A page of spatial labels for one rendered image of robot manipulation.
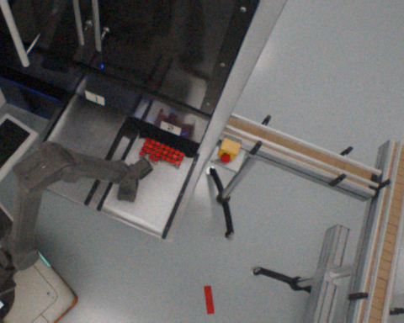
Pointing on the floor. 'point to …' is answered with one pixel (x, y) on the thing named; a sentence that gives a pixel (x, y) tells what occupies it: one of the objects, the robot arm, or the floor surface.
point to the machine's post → (241, 72)
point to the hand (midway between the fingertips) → (129, 193)
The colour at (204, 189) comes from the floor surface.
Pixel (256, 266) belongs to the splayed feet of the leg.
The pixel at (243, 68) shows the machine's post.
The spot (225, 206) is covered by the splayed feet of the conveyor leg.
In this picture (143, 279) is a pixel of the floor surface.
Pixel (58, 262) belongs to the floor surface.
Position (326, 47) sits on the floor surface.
